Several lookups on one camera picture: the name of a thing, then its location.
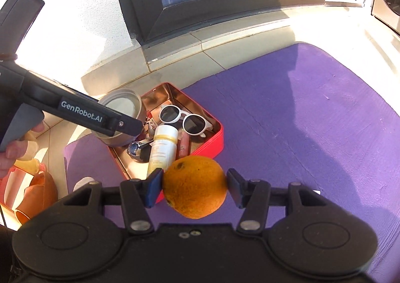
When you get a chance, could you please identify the white sunglasses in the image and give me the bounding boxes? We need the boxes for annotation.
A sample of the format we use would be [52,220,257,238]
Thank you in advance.
[159,105,214,139]

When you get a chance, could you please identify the pink tube with yellow cap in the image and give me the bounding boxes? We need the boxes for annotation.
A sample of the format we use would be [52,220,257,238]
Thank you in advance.
[176,131,191,160]

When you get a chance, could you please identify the person's left hand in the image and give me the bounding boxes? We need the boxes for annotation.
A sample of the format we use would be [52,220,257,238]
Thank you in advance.
[0,122,46,179]

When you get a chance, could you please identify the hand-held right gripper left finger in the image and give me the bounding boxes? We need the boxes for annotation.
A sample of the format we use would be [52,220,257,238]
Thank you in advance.
[64,168,165,234]

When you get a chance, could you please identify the clear bottle with black cap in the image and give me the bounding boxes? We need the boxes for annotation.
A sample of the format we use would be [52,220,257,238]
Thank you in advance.
[127,141,152,164]

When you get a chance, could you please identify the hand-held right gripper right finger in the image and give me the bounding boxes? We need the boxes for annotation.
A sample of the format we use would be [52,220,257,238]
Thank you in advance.
[226,168,329,234]

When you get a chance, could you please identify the red tin box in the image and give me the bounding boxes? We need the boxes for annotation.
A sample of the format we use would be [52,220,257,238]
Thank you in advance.
[107,82,224,204]

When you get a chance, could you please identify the white and yellow bottle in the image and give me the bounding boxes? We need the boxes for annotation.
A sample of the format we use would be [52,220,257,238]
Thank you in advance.
[147,125,179,178]

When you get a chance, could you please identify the orange shoes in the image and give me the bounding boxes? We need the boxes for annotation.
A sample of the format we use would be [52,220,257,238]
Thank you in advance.
[14,170,59,225]

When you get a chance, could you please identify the orange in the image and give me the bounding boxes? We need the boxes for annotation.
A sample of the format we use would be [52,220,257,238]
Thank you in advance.
[162,155,228,220]

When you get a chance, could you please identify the purple mat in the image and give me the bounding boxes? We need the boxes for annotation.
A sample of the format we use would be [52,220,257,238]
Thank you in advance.
[64,42,400,283]

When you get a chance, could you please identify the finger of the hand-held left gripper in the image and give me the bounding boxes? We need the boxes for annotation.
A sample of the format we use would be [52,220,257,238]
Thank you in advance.
[100,110,144,139]

